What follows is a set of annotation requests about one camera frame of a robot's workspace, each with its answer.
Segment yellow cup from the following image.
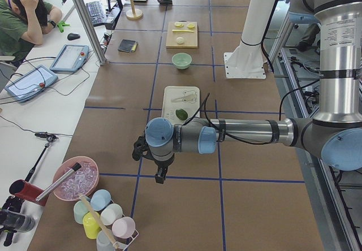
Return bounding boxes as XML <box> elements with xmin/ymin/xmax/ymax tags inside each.
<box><xmin>83</xmin><ymin>212</ymin><xmax>101</xmax><ymax>240</ymax></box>

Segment teach pendant tablet far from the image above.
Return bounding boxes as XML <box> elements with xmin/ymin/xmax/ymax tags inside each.
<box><xmin>49</xmin><ymin>44</ymin><xmax>89</xmax><ymax>73</ymax></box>

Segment blue cup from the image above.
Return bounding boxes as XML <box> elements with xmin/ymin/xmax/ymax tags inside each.
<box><xmin>90</xmin><ymin>189</ymin><xmax>111</xmax><ymax>211</ymax></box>

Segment aluminium frame post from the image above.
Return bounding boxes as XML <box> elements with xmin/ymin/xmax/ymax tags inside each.
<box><xmin>73</xmin><ymin>0</ymin><xmax>106</xmax><ymax>66</ymax></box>

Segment white round bun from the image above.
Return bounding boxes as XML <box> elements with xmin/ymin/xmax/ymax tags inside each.
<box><xmin>176</xmin><ymin>37</ymin><xmax>184</xmax><ymax>45</ymax></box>

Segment wooden cutting board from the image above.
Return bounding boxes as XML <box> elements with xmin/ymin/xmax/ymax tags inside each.
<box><xmin>166</xmin><ymin>21</ymin><xmax>199</xmax><ymax>49</ymax></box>

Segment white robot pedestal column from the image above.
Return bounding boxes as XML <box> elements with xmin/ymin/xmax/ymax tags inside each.
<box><xmin>224</xmin><ymin>0</ymin><xmax>277</xmax><ymax>79</ymax></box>

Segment pink bowl of ice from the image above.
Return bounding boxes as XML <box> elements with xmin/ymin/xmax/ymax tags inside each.
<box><xmin>53</xmin><ymin>156</ymin><xmax>100</xmax><ymax>202</ymax></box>

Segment black notebook with sponge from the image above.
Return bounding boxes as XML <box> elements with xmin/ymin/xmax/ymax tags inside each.
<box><xmin>118</xmin><ymin>39</ymin><xmax>138</xmax><ymax>53</ymax></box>

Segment white bear serving tray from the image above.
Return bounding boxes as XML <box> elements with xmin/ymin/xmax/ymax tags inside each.
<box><xmin>161</xmin><ymin>86</ymin><xmax>200</xmax><ymax>124</ymax></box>

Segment teach pendant tablet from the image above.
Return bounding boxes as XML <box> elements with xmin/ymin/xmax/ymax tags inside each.
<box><xmin>49</xmin><ymin>44</ymin><xmax>89</xmax><ymax>73</ymax></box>
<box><xmin>5</xmin><ymin>65</ymin><xmax>58</xmax><ymax>102</ymax></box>

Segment mint green cup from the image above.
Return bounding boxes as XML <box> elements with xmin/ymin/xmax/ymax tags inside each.
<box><xmin>73</xmin><ymin>201</ymin><xmax>89</xmax><ymax>224</ymax></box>

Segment grey cup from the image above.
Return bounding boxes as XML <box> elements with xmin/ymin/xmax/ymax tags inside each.
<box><xmin>96</xmin><ymin>231</ymin><xmax>115</xmax><ymax>251</ymax></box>

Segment black selfie stick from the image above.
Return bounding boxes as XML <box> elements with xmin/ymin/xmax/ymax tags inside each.
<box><xmin>24</xmin><ymin>132</ymin><xmax>58</xmax><ymax>182</ymax></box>

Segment pink cup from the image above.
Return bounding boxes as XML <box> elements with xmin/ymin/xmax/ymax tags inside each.
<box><xmin>112</xmin><ymin>217</ymin><xmax>136</xmax><ymax>239</ymax></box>

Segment green clamp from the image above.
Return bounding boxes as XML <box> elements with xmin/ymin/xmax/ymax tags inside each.
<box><xmin>57</xmin><ymin>20</ymin><xmax>70</xmax><ymax>33</ymax></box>

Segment yellow banana strip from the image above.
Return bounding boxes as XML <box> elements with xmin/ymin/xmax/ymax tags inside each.
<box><xmin>171</xmin><ymin>29</ymin><xmax>195</xmax><ymax>33</ymax></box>

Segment white cup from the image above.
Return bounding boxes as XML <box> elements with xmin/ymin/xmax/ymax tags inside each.
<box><xmin>100</xmin><ymin>203</ymin><xmax>123</xmax><ymax>226</ymax></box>

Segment wooden stick handle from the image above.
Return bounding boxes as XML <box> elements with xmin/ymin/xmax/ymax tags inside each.
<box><xmin>79</xmin><ymin>194</ymin><xmax>120</xmax><ymax>250</ymax></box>

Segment teach pendant tablet near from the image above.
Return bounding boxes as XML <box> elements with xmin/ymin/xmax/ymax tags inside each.
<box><xmin>5</xmin><ymin>65</ymin><xmax>58</xmax><ymax>102</ymax></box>

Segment lemon slice right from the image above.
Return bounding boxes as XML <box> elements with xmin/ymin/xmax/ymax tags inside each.
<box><xmin>187</xmin><ymin>23</ymin><xmax>196</xmax><ymax>29</ymax></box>

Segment lemon slice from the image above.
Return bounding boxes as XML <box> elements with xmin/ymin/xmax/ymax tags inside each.
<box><xmin>187</xmin><ymin>23</ymin><xmax>196</xmax><ymax>29</ymax></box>
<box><xmin>174</xmin><ymin>22</ymin><xmax>184</xmax><ymax>28</ymax></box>

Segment black keyboard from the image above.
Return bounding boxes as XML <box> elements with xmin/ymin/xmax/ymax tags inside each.
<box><xmin>85</xmin><ymin>1</ymin><xmax>107</xmax><ymax>27</ymax></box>

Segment white wire cup rack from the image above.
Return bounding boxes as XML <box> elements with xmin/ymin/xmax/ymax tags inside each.
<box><xmin>102</xmin><ymin>200</ymin><xmax>139</xmax><ymax>244</ymax></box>

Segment green lime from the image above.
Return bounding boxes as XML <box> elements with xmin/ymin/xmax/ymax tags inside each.
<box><xmin>175</xmin><ymin>109</ymin><xmax>188</xmax><ymax>121</ymax></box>

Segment light green bowl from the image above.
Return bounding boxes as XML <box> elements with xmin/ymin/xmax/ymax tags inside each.
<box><xmin>171</xmin><ymin>53</ymin><xmax>192</xmax><ymax>70</ymax></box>

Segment black computer mouse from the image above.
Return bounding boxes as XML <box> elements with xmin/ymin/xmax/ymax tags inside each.
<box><xmin>67</xmin><ymin>33</ymin><xmax>80</xmax><ymax>41</ymax></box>

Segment lemon slice left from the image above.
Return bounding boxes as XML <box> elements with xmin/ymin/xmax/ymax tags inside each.
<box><xmin>174</xmin><ymin>22</ymin><xmax>184</xmax><ymax>28</ymax></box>

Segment red metal scoop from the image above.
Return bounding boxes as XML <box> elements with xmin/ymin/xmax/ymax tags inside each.
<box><xmin>8</xmin><ymin>162</ymin><xmax>83</xmax><ymax>207</ymax></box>

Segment person in green shirt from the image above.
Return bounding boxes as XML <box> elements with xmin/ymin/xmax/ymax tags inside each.
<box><xmin>1</xmin><ymin>0</ymin><xmax>62</xmax><ymax>67</ymax></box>

